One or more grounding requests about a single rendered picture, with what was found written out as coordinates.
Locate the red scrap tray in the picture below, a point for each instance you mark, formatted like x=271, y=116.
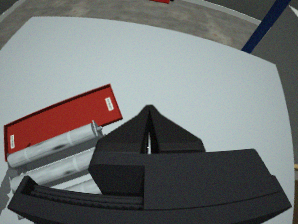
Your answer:
x=98, y=104

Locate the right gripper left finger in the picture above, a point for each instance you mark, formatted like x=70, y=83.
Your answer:
x=129, y=137

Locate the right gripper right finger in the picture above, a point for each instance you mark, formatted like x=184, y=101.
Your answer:
x=170, y=137

